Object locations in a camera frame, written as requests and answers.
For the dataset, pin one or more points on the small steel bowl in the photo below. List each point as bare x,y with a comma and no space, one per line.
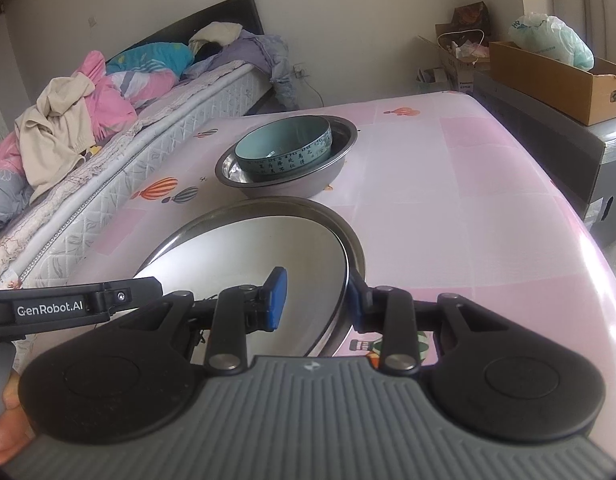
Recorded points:
298,185

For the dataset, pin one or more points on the open cardboard box with clutter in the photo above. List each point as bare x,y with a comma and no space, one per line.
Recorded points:
453,67

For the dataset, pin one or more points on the beige garment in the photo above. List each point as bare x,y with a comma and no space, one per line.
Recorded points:
48,135

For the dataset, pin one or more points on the large deep steel bowl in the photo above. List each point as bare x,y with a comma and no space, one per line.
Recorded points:
357,260

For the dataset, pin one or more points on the brown paper bag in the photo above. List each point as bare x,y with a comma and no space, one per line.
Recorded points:
470,17

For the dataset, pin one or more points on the pale green plastic bag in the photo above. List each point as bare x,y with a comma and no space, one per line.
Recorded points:
553,35

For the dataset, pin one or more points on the purple grey garment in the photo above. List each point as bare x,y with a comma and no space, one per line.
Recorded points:
268,50

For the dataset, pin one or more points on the person's left hand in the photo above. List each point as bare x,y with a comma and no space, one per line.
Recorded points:
10,435

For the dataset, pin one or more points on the dark wooden headboard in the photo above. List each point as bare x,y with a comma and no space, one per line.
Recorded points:
188,27

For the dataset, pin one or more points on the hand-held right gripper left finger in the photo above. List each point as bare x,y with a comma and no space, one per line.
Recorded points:
278,300

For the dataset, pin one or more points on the white quilted mattress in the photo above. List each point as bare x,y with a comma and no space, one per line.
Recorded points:
88,220

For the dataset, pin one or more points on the teal ceramic bowl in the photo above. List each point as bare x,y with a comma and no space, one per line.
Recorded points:
278,140

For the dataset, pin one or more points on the large grey carton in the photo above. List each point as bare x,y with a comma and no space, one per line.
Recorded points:
563,160

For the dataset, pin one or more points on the cream cloth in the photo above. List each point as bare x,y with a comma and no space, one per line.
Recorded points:
215,32

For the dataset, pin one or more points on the small white carton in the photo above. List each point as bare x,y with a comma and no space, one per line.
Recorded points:
430,80

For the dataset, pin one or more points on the teal patterned quilt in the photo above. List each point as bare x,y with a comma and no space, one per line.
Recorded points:
148,57

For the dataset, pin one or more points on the pink printed tablecloth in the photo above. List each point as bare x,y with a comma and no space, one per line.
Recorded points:
463,185

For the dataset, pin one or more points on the pink and grey blanket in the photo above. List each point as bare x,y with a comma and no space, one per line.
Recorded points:
113,95

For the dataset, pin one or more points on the wall socket with plug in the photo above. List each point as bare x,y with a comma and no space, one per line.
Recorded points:
302,70

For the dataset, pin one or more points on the long cardboard box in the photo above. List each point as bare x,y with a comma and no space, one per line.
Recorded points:
553,85

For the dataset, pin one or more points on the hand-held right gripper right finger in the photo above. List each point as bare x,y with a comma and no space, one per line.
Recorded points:
354,306

